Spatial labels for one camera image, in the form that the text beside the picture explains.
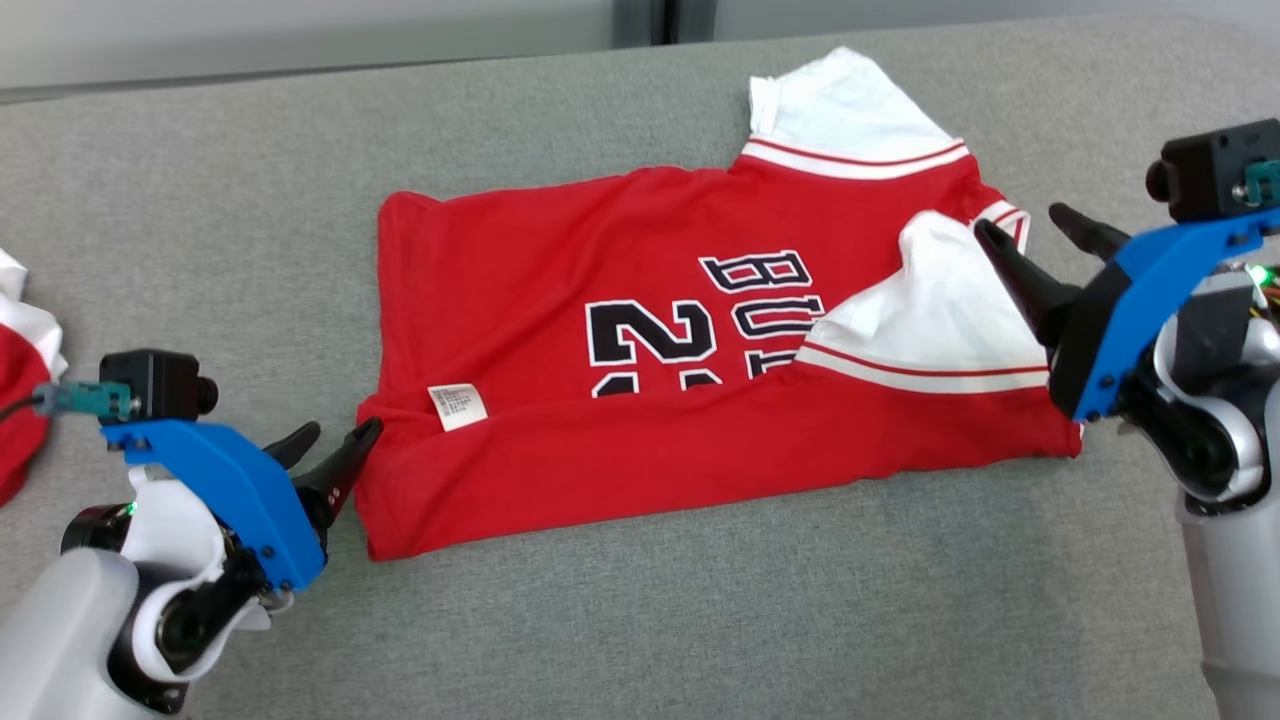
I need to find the blue left camera bracket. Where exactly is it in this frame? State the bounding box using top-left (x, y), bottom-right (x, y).
top-left (100, 419), bottom-right (327, 594)

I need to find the teal camera connector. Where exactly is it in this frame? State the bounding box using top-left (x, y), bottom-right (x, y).
top-left (1232, 158), bottom-right (1280, 207)
top-left (35, 380), bottom-right (142, 422)

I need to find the teal left camera connector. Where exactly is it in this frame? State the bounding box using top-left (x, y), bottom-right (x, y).
top-left (35, 380), bottom-right (142, 422)

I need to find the teal right camera connector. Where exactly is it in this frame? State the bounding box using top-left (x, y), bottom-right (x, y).
top-left (1232, 158), bottom-right (1280, 207)

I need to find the red shorts white waistband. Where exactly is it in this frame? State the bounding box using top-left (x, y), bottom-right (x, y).
top-left (0, 248), bottom-right (69, 509)

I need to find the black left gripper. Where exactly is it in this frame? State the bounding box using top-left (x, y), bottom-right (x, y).
top-left (262, 416), bottom-right (385, 561)

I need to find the red Bulls jersey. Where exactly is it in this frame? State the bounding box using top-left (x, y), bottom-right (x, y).
top-left (355, 45), bottom-right (1086, 563)

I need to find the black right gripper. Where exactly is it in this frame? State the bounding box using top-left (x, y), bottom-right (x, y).
top-left (974, 202), bottom-right (1133, 414)

